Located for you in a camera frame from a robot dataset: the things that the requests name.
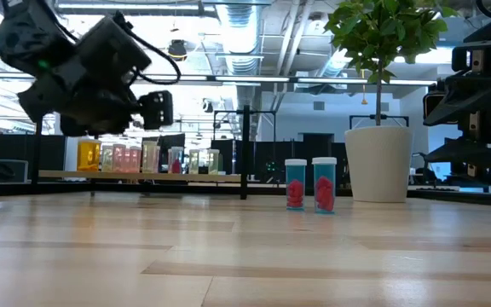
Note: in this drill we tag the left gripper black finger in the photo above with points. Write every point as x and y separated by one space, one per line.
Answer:
157 110

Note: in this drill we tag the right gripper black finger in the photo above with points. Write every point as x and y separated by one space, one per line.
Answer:
458 104
454 153

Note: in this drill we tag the black background robot arm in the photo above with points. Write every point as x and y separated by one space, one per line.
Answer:
420 170

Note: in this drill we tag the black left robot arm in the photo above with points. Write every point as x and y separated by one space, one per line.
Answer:
24 34

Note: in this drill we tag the wooden shelf board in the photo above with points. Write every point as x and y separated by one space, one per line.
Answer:
143 176

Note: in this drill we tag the black computer monitor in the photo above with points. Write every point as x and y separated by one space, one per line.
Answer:
173 140

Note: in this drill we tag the black ceiling spotlight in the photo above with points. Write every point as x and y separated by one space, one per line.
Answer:
208 106

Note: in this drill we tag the black partition panel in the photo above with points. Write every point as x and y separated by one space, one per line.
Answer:
15 149

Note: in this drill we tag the grey office chair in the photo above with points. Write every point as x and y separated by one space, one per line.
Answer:
15 170

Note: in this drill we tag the green leafy potted tree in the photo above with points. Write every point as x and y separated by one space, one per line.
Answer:
377 30

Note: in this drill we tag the long ceiling light strip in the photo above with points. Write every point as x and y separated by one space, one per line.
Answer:
292 79

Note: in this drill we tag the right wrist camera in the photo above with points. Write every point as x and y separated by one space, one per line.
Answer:
432 104

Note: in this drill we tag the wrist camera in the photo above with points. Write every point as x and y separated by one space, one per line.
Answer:
113 51
432 104

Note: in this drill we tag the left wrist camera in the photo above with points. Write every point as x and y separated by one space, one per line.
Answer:
113 51

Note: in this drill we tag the black ceiling camera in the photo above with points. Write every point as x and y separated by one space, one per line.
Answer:
177 49

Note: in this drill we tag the silver ceiling air duct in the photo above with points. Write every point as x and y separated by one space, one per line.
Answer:
239 34

